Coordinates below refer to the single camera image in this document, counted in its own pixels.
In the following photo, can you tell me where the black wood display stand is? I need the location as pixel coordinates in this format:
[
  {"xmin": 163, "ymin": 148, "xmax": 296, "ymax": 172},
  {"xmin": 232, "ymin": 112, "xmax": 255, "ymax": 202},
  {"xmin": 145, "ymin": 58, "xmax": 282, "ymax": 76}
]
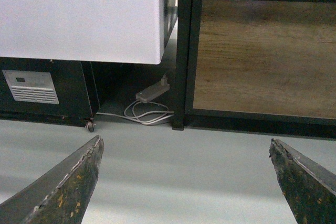
[{"xmin": 172, "ymin": 0, "xmax": 335, "ymax": 138}]

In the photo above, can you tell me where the white power strip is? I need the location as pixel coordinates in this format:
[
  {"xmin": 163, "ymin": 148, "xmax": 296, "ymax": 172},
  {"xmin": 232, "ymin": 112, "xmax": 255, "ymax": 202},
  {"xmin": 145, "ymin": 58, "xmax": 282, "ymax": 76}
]
[{"xmin": 135, "ymin": 82, "xmax": 170, "ymax": 102}]

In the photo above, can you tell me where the white power cable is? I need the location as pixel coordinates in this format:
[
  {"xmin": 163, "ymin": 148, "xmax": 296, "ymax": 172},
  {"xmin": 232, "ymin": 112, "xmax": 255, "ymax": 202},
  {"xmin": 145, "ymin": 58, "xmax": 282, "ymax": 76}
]
[{"xmin": 96, "ymin": 99, "xmax": 175, "ymax": 126}]

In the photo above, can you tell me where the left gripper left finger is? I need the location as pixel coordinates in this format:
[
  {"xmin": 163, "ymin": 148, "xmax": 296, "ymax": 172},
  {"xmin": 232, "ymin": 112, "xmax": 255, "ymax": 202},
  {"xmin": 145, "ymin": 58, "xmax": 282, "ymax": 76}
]
[{"xmin": 1, "ymin": 136, "xmax": 104, "ymax": 223}]

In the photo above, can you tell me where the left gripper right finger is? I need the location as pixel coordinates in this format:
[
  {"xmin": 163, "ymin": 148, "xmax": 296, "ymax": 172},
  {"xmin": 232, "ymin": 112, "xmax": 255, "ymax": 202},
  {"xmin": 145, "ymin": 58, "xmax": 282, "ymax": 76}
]
[{"xmin": 269, "ymin": 138, "xmax": 335, "ymax": 223}]

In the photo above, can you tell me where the white control vent panel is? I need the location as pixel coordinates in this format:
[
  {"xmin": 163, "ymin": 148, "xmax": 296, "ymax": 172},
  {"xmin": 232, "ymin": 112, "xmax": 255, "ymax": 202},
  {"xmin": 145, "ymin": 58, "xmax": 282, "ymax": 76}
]
[{"xmin": 2, "ymin": 70, "xmax": 59, "ymax": 104}]

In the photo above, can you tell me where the freezer caster wheel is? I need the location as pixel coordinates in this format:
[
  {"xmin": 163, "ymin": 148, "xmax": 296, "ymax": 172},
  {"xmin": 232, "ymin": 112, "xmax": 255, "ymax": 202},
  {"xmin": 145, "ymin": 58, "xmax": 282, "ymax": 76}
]
[{"xmin": 85, "ymin": 119, "xmax": 95, "ymax": 133}]

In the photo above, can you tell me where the white chest freezer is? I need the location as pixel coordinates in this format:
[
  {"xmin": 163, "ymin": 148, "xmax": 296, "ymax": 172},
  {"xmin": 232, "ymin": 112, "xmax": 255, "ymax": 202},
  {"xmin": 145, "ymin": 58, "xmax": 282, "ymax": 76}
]
[{"xmin": 1, "ymin": 0, "xmax": 177, "ymax": 65}]

